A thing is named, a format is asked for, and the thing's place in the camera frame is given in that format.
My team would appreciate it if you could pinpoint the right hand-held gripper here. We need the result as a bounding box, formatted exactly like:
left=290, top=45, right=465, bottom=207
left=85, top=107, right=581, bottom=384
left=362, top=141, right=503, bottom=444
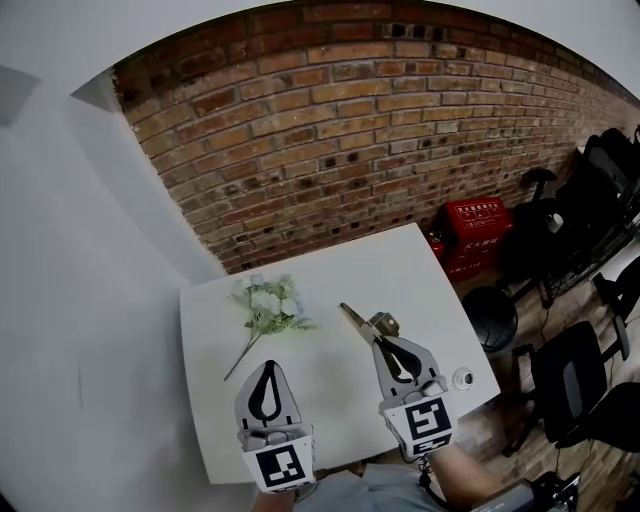
left=370, top=338, right=457, bottom=464

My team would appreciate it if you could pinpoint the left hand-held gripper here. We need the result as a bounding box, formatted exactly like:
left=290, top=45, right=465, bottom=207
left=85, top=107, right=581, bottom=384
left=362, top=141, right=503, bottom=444
left=234, top=359, right=317, bottom=495

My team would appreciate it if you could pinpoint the person's right forearm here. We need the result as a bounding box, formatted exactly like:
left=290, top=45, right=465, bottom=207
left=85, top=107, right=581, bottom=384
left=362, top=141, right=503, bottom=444
left=424, top=442, right=501, bottom=507

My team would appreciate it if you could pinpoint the person's left forearm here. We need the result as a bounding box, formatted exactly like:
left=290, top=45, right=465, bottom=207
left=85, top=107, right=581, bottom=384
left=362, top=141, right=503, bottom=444
left=254, top=487, right=301, bottom=512

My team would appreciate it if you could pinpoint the black standing fan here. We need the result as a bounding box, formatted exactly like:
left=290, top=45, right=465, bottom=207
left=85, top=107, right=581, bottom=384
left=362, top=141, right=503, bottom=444
left=462, top=199, right=640, bottom=355

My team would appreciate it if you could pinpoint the artificial flower bouquet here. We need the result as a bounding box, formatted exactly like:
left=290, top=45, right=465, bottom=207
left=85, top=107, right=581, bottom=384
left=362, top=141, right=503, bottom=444
left=223, top=273, right=320, bottom=382

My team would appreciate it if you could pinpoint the white table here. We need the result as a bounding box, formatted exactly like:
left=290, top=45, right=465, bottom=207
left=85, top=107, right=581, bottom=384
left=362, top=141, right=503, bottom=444
left=179, top=222, right=503, bottom=485

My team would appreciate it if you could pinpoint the person's light blue clothing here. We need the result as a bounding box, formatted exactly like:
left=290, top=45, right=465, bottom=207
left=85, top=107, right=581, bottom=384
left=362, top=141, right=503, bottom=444
left=299, top=462, right=451, bottom=512

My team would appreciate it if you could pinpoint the red fire extinguisher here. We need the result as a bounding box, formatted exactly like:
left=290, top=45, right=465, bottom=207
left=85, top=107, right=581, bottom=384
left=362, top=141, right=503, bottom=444
left=424, top=228, right=449, bottom=262

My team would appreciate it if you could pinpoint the red fire extinguisher box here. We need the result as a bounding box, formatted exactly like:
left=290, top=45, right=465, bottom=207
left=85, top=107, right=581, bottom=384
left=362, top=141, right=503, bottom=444
left=439, top=199, right=515, bottom=281

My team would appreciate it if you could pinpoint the black office chair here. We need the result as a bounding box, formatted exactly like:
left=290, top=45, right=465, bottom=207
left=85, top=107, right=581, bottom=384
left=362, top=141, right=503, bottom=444
left=502, top=259, right=640, bottom=457
left=499, top=127, right=640, bottom=306

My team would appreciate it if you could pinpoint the black tablet with screen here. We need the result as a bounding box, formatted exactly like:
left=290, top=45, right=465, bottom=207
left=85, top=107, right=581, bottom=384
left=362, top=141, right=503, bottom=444
left=469, top=473, right=581, bottom=512

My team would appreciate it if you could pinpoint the grey square wall panel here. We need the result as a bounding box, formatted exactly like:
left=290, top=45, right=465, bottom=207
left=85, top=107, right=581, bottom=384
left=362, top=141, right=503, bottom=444
left=0, top=64, right=42, bottom=129

